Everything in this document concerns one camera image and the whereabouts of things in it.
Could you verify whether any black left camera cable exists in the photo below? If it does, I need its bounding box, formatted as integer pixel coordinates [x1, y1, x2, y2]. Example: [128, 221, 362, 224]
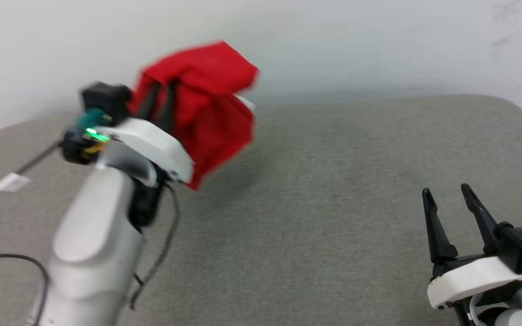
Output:
[0, 141, 62, 326]

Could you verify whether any teal left camera connector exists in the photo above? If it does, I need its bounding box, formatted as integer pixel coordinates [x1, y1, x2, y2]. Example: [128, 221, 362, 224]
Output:
[75, 109, 110, 131]

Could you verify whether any red basketball jersey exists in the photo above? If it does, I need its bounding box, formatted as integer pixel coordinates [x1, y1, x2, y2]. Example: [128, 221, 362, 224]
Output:
[127, 41, 260, 191]

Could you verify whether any white cable tag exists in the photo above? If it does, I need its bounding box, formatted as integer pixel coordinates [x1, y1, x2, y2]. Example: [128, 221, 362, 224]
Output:
[0, 173, 31, 193]

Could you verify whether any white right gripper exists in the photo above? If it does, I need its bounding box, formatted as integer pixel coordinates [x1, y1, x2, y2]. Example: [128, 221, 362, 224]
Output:
[422, 183, 522, 311]

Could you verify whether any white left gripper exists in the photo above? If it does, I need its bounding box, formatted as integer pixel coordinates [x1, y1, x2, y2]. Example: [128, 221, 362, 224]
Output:
[98, 80, 194, 184]

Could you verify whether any thin black left gripper cable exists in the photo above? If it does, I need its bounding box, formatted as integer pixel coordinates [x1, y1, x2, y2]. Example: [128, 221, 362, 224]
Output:
[130, 181, 181, 311]

